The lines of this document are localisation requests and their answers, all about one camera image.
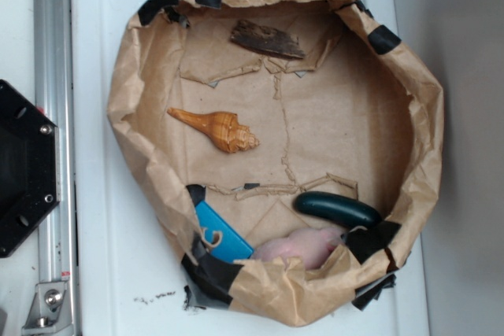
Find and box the pink plush toy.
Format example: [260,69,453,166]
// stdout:
[250,227,346,270]

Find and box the dark brown bark piece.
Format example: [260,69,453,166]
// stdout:
[230,20,306,60]

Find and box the orange spiral sea shell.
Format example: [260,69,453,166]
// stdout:
[167,107,260,153]

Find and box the white plastic tray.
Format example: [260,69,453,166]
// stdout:
[71,0,429,335]

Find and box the metal corner bracket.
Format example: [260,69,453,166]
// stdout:
[21,281,74,335]

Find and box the blue rectangular block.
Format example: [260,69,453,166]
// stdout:
[195,201,254,264]

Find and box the dark green cucumber toy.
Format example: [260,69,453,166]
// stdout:
[293,191,382,228]

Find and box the brown paper bag bin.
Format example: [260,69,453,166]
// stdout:
[107,0,444,327]

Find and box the aluminium extrusion rail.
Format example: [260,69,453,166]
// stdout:
[34,0,81,335]

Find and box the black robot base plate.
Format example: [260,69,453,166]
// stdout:
[1,80,59,258]

